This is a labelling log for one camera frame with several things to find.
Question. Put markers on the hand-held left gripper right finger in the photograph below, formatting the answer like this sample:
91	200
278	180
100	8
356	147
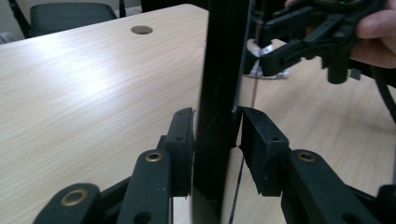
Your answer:
264	155

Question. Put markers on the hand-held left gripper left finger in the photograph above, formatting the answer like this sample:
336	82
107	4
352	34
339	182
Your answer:
182	155

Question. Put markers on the white checked cloth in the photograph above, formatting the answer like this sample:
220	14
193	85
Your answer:
281	74

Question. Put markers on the black floral cloth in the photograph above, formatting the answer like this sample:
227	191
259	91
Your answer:
218	77

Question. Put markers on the black folding chair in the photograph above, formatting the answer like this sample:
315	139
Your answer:
71	17

